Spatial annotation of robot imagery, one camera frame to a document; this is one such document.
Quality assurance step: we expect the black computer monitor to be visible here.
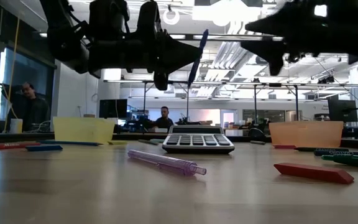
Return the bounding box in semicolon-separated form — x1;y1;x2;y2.
99;98;128;119
327;98;358;123

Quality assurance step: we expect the black aluminium table frame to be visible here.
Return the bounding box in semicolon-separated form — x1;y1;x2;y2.
0;131;358;149

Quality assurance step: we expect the blue eraser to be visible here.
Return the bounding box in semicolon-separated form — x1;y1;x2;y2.
25;144;64;152

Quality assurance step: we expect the white ring lamp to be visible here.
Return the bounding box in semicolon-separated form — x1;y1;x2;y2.
162;8;181;26

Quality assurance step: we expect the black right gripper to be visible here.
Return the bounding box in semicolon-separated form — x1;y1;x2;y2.
240;0;354;77

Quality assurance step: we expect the pale paper cup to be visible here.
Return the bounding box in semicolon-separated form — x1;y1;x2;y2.
9;118;24;135

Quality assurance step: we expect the yellow cable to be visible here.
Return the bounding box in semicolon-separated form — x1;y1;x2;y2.
0;17;21;134

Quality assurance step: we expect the orange translucent plastic bin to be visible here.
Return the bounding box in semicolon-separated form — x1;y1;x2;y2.
268;120;344;149

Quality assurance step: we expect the green marker pen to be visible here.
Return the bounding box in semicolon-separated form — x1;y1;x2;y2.
321;154;358;170

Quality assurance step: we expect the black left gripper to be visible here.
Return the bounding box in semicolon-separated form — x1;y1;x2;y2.
87;0;202;91

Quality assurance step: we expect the blue pen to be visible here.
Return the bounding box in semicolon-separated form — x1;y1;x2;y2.
187;29;209;89

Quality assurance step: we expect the yellow translucent plastic bin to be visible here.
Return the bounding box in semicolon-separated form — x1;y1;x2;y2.
52;116;117;145

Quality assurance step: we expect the person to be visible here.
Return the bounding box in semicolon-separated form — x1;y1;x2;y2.
6;82;50;132
149;106;175;131

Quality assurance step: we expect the black metal gantry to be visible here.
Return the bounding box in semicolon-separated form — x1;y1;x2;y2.
103;79;192;125
250;82;358;125

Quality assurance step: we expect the red marker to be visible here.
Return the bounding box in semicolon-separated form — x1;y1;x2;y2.
0;142;42;151

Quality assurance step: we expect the red eraser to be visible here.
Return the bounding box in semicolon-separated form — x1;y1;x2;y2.
273;162;356;185

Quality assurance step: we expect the silver desk calculator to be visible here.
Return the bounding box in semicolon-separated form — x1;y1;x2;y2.
162;124;236;155

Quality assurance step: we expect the translucent purple pen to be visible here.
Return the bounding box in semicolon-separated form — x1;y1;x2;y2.
127;149;208;177

